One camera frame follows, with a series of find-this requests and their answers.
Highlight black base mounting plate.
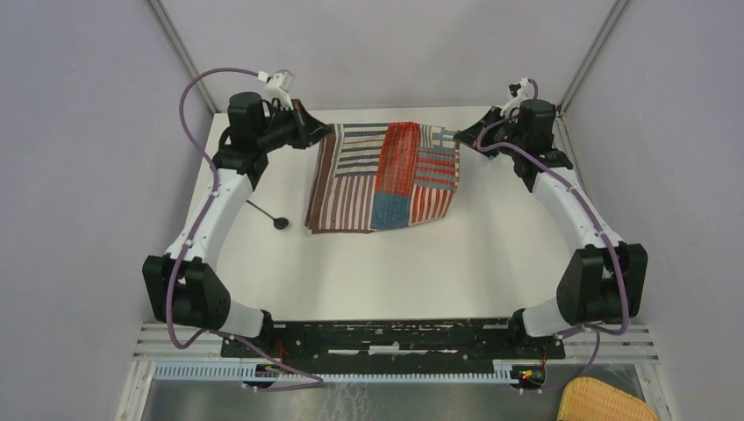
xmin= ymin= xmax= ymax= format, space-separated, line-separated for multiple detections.
xmin=253 ymin=318 xmax=566 ymax=375

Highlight white slotted cable duct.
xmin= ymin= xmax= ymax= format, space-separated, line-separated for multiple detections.
xmin=153 ymin=362 xmax=518 ymax=385

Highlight striped patchwork placemat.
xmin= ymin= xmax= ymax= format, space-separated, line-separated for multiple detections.
xmin=304 ymin=122 xmax=461 ymax=234

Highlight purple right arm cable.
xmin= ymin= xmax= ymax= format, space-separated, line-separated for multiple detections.
xmin=475 ymin=78 xmax=633 ymax=395

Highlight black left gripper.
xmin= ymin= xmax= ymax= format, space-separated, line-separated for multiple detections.
xmin=256 ymin=98 xmax=333 ymax=153

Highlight yellow woven basket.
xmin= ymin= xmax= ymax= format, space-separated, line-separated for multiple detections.
xmin=556 ymin=376 xmax=659 ymax=421

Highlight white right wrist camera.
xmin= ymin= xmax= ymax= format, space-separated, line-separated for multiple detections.
xmin=500 ymin=78 xmax=539 ymax=118

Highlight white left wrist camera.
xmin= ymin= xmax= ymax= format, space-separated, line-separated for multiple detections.
xmin=256 ymin=69 xmax=295 ymax=111

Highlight black spoon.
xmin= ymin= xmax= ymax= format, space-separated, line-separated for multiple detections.
xmin=247 ymin=200 xmax=290 ymax=231

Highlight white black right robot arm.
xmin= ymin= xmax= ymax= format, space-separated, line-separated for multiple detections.
xmin=454 ymin=99 xmax=648 ymax=358

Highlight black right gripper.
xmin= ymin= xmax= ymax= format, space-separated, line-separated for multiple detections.
xmin=454 ymin=106 xmax=526 ymax=158

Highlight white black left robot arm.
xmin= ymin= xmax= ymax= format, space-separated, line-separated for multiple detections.
xmin=142 ymin=92 xmax=332 ymax=357

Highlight aluminium frame rails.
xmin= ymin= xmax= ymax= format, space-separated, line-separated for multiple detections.
xmin=115 ymin=104 xmax=676 ymax=421

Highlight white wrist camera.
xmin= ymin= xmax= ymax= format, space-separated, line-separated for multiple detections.
xmin=256 ymin=69 xmax=295 ymax=111
xmin=500 ymin=78 xmax=539 ymax=118

